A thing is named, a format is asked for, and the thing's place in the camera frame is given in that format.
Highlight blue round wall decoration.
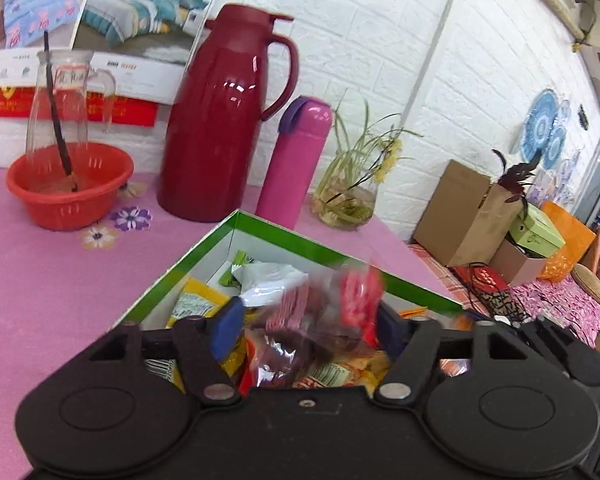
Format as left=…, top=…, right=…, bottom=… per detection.
left=520, top=89, right=570, bottom=166

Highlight green snack packet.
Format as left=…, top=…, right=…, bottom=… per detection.
left=217, top=252, right=256, bottom=288

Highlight glass carafe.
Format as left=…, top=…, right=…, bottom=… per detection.
left=25, top=50, right=117, bottom=193

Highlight white silver snack packet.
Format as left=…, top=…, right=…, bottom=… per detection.
left=230, top=260, right=311, bottom=308

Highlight orange snack packet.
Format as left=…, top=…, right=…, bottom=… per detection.
left=295, top=350, right=391, bottom=389

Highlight white wall pipe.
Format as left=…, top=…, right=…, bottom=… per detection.
left=405, top=0, right=468, bottom=128

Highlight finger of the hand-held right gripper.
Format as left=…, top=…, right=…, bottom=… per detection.
left=517, top=315, right=600, bottom=387

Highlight woven round cushion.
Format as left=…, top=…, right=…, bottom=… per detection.
left=572, top=265, right=600, bottom=306

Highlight red patterned pouch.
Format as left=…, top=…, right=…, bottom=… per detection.
left=452, top=262, right=511, bottom=295

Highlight brown cardboard box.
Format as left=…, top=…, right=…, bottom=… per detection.
left=412, top=159, right=523, bottom=268

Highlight green white cardboard box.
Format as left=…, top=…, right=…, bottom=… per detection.
left=107, top=209, right=466, bottom=343

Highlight purple floral cloth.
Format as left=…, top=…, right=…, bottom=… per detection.
left=510, top=274, right=600, bottom=348

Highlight light green box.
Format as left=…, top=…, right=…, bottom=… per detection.
left=509, top=202, right=566, bottom=259

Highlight red brown snack packet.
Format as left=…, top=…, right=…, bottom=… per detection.
left=237, top=265, right=386, bottom=396

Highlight pink bottle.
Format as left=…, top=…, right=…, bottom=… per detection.
left=255, top=95, right=333, bottom=231

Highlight dark stick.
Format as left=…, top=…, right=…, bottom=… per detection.
left=42, top=30, right=79, bottom=193

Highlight small cardboard box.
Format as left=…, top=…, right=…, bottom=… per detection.
left=490, top=237, right=548, bottom=288

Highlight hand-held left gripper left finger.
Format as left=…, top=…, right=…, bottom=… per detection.
left=87, top=297, right=246, bottom=407

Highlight red plaid cloth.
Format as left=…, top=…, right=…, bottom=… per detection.
left=407, top=242, right=481, bottom=311

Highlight orange bag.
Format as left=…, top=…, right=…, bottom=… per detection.
left=537, top=200, right=597, bottom=282

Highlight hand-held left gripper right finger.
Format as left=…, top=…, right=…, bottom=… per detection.
left=375, top=302, right=528, bottom=402

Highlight dark red thermos jug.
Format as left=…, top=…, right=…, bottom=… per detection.
left=156, top=3, right=300, bottom=223

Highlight pink tablecloth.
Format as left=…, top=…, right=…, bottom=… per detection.
left=0, top=165, right=463, bottom=480

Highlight yellow snack packet black print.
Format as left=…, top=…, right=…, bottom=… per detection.
left=170, top=277, right=233, bottom=323

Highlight dark purple plant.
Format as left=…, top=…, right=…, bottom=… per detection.
left=491, top=149, right=543, bottom=206

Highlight red plastic basin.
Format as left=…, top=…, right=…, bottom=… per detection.
left=6, top=141, right=135, bottom=232

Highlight glass vase with green plant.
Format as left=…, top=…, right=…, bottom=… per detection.
left=312, top=92, right=423, bottom=231

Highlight teal bedding poster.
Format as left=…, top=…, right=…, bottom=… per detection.
left=72, top=0, right=236, bottom=66

